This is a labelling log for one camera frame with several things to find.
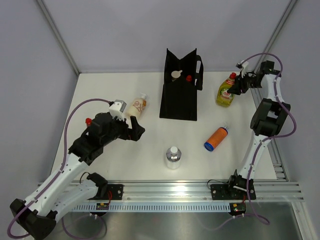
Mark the silver bottle white cap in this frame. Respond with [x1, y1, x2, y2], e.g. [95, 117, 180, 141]
[165, 146, 182, 170]

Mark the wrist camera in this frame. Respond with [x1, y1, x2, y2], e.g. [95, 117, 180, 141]
[109, 99, 127, 122]
[236, 60, 249, 78]

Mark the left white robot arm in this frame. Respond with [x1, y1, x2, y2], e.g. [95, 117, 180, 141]
[10, 112, 145, 240]

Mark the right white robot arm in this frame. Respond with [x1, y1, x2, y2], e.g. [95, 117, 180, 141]
[226, 60, 291, 200]

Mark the black canvas bag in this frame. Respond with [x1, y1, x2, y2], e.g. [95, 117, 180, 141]
[159, 49, 204, 121]

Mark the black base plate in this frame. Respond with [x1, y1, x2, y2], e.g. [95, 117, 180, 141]
[92, 184, 124, 201]
[210, 183, 248, 200]

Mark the left aluminium frame post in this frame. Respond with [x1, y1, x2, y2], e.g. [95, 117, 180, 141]
[34, 0, 81, 76]

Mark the right aluminium frame post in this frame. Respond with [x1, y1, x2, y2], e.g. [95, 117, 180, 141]
[251, 0, 300, 76]

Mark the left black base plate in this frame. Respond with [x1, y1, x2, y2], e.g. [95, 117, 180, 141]
[92, 184, 124, 201]

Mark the aluminium mounting rail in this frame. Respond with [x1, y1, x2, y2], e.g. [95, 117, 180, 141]
[31, 180, 305, 204]

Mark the white slotted cable duct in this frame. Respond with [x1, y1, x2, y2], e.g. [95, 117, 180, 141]
[71, 202, 231, 213]

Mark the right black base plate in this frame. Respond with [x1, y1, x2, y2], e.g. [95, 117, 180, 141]
[210, 183, 248, 200]

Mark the dark red bottle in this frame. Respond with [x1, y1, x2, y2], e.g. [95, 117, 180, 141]
[85, 118, 92, 127]

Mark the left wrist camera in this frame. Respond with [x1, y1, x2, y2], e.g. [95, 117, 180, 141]
[109, 99, 127, 122]

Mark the yellow Fairy dish soap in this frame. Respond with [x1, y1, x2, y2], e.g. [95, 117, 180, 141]
[215, 72, 237, 108]

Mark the cream pump lotion bottle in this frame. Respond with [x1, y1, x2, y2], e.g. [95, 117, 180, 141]
[125, 93, 148, 120]

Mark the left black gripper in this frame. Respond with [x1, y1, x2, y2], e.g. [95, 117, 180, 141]
[101, 113, 145, 146]

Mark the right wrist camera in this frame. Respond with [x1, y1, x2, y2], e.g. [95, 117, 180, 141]
[236, 60, 249, 78]

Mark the aluminium frame post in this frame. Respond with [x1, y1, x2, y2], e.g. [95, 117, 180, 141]
[251, 0, 300, 76]
[34, 0, 81, 76]

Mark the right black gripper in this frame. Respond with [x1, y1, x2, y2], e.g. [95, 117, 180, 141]
[227, 70, 261, 95]

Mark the orange spray bottle blue cap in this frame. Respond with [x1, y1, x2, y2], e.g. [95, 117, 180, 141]
[203, 122, 229, 152]

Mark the green bottle beige cap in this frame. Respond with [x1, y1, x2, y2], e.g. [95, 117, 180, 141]
[171, 70, 183, 82]

